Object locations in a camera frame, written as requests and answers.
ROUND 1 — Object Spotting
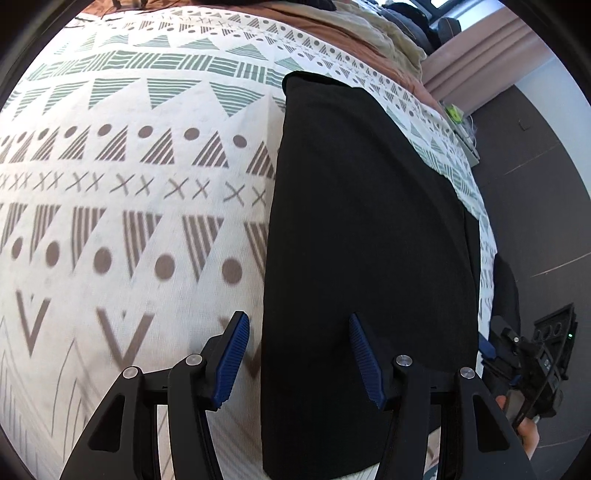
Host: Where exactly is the black button shirt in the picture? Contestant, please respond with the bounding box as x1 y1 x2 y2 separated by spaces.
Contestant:
260 72 481 479

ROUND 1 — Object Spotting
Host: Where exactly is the person right hand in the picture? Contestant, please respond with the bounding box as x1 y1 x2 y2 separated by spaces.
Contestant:
496 395 540 459

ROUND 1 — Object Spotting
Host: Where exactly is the white bedside cabinet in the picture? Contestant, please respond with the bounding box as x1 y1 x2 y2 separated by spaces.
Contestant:
442 103 480 167

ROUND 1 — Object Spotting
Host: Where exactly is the patterned white bedspread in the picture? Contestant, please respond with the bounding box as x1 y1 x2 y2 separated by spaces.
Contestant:
1 4 497 479

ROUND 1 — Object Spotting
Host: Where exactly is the pink curtain right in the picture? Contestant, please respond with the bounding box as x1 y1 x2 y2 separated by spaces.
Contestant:
423 7 553 115

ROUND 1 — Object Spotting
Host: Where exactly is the beige rumpled duvet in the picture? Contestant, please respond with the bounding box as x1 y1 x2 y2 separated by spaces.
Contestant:
243 1 427 97

